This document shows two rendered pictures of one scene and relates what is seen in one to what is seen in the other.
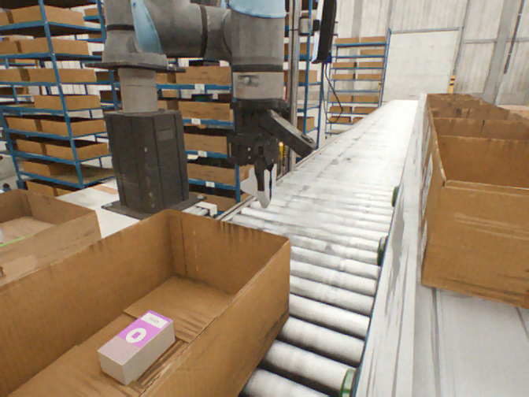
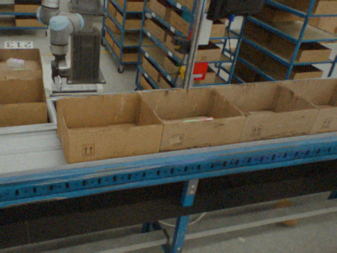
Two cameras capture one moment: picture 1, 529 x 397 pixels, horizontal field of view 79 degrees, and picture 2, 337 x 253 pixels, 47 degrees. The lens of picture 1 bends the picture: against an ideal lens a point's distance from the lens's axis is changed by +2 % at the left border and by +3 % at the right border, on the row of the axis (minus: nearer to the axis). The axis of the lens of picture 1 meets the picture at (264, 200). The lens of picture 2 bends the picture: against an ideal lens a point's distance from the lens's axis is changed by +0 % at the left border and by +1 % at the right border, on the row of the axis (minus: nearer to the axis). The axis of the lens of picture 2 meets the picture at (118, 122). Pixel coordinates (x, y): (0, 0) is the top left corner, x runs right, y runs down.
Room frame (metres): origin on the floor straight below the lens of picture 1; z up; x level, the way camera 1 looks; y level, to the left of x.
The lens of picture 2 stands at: (-0.41, -1.48, 1.83)
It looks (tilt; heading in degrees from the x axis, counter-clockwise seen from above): 31 degrees down; 45
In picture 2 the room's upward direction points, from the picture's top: 5 degrees clockwise
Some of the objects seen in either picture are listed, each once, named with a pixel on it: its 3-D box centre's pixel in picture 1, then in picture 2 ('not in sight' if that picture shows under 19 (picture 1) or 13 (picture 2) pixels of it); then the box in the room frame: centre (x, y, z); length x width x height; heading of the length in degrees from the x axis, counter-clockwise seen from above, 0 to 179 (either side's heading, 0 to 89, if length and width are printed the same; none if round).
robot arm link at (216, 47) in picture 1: (231, 35); (70, 23); (0.71, 0.07, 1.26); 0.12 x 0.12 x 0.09; 23
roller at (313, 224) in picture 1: (308, 226); not in sight; (0.93, -0.14, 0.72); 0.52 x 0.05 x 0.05; 65
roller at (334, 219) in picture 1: (314, 218); not in sight; (0.99, -0.17, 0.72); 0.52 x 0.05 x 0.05; 65
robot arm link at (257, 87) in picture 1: (257, 87); (58, 47); (0.60, 0.01, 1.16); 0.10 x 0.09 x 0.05; 156
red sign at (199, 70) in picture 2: not in sight; (195, 72); (1.61, -0.13, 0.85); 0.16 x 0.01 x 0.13; 155
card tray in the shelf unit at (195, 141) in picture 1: (220, 139); (192, 47); (2.14, 0.31, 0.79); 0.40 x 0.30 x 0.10; 66
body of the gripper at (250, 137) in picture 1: (254, 133); (58, 62); (0.61, 0.02, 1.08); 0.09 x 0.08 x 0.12; 66
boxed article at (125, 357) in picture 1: (138, 345); not in sight; (0.39, 0.20, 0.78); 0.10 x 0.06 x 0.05; 151
